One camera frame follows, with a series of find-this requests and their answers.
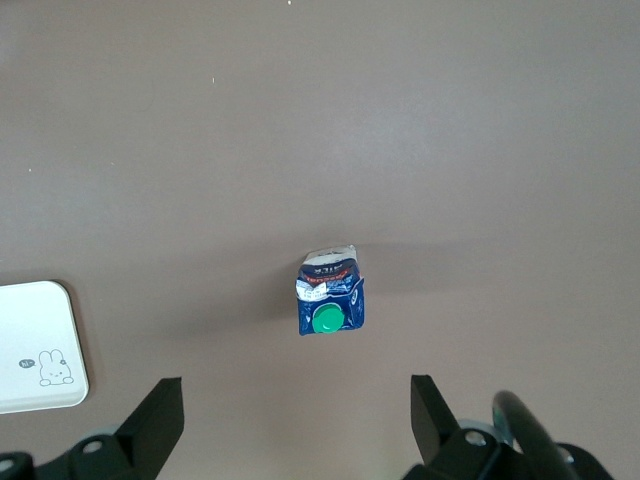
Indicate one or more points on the white tray with rabbit print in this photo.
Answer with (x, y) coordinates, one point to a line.
(35, 340)

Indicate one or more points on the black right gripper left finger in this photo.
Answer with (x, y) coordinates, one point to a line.
(150, 425)

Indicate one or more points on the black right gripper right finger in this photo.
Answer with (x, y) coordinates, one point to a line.
(435, 435)

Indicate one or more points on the blue milk carton green cap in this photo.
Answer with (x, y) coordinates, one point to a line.
(327, 300)

